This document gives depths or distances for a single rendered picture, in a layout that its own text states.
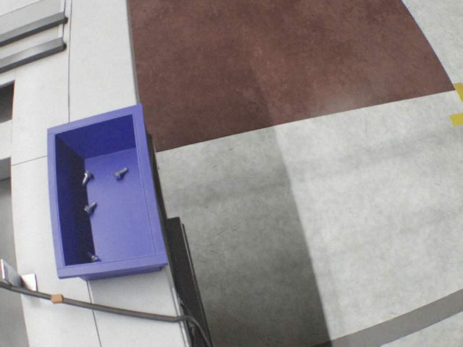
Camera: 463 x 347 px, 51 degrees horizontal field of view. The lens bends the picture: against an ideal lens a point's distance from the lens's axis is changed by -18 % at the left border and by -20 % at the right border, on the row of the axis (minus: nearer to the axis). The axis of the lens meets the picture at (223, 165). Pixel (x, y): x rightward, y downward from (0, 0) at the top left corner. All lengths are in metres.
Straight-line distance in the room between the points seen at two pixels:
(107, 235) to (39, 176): 0.16
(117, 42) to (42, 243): 0.39
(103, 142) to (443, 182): 1.29
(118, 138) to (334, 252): 0.98
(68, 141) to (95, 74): 0.18
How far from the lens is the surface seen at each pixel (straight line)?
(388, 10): 2.31
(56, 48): 1.01
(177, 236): 1.22
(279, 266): 1.63
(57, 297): 0.74
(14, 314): 0.88
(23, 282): 0.81
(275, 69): 1.98
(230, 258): 1.65
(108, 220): 0.79
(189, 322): 0.75
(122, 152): 0.84
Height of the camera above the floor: 1.54
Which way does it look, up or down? 60 degrees down
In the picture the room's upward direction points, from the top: 6 degrees counter-clockwise
